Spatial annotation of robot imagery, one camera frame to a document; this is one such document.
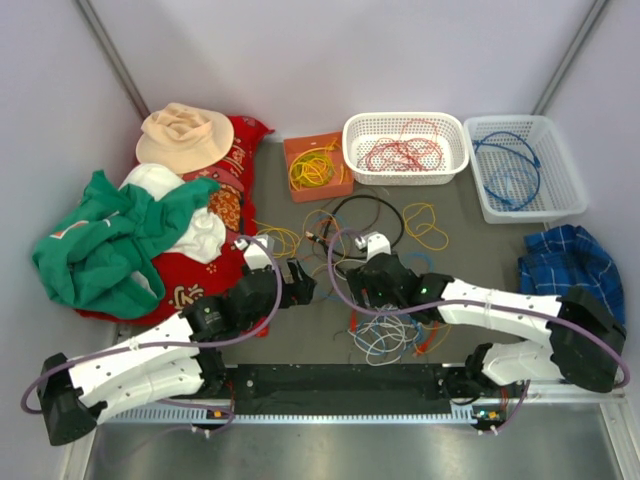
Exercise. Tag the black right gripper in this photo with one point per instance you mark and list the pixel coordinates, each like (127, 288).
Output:
(360, 281)

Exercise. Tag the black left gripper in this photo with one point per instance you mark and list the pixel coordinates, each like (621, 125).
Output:
(300, 292)

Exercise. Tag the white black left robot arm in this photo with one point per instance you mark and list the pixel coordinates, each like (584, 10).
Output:
(176, 358)

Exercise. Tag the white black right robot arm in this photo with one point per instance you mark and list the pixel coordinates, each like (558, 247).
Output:
(570, 337)

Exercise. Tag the white garment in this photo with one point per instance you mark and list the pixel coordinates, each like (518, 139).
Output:
(206, 233)

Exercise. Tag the red patterned cloth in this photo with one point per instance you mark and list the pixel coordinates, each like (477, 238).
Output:
(187, 280)

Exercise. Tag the orange cardboard box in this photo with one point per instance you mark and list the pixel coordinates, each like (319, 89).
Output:
(316, 169)

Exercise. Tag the blue plaid cloth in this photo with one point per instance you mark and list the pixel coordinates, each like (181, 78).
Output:
(569, 256)

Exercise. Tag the white empty perforated basket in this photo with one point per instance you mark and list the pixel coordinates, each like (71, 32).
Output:
(523, 171)

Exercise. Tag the beige bucket hat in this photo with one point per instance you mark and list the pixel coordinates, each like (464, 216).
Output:
(184, 138)

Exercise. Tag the green garment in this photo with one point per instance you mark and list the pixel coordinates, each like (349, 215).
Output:
(99, 258)

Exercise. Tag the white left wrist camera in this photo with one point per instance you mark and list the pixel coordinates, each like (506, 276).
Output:
(256, 253)

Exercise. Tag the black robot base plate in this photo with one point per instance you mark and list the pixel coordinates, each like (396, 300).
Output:
(342, 389)

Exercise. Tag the slotted cable duct rail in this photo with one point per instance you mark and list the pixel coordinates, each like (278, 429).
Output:
(167, 414)

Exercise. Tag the white basket with red cable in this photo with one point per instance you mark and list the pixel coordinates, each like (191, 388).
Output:
(404, 148)

